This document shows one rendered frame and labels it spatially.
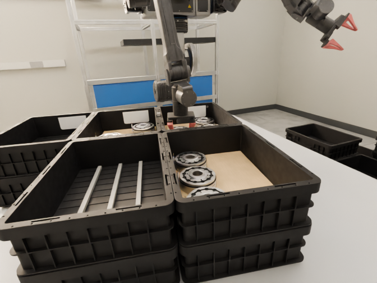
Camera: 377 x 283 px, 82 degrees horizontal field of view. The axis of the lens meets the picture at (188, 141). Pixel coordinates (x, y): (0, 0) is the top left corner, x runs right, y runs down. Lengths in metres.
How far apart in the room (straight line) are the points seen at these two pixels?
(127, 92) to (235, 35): 2.29
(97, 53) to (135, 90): 1.04
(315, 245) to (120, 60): 3.39
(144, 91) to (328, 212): 2.42
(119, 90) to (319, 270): 2.56
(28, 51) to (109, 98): 1.37
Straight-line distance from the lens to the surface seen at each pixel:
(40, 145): 0.85
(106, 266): 0.50
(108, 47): 3.66
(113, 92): 2.81
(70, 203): 0.67
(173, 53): 0.79
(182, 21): 1.43
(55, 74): 3.72
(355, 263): 0.71
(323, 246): 0.72
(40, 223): 0.45
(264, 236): 0.52
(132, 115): 1.14
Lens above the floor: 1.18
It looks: 22 degrees down
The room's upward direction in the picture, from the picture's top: 3 degrees counter-clockwise
